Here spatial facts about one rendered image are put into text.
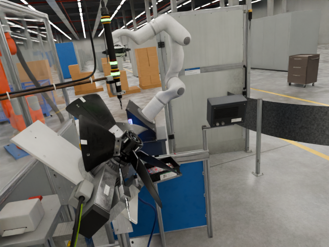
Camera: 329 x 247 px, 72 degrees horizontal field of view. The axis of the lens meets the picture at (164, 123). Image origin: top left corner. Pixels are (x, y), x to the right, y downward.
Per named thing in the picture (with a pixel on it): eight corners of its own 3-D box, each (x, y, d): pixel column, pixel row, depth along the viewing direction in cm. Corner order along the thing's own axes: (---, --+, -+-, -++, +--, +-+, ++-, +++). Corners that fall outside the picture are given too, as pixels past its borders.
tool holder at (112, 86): (112, 96, 112) (109, 76, 108) (106, 95, 117) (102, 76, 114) (128, 92, 117) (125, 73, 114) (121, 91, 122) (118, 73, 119)
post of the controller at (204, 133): (204, 151, 172) (202, 127, 166) (203, 149, 175) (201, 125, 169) (207, 150, 172) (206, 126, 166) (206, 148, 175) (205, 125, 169)
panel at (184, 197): (113, 241, 193) (98, 175, 171) (114, 240, 194) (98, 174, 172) (207, 226, 198) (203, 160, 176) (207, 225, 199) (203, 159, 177)
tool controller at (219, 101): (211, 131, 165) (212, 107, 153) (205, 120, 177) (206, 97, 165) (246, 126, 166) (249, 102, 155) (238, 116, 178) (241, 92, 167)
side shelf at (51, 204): (-6, 252, 106) (-9, 247, 105) (29, 202, 140) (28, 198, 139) (46, 243, 108) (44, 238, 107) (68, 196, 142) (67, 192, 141)
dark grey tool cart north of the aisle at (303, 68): (306, 88, 646) (309, 56, 616) (286, 85, 707) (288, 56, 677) (317, 86, 661) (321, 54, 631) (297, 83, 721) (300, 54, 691)
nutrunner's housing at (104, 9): (118, 99, 116) (100, -1, 101) (114, 98, 119) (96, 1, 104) (125, 97, 118) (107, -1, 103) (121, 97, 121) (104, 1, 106)
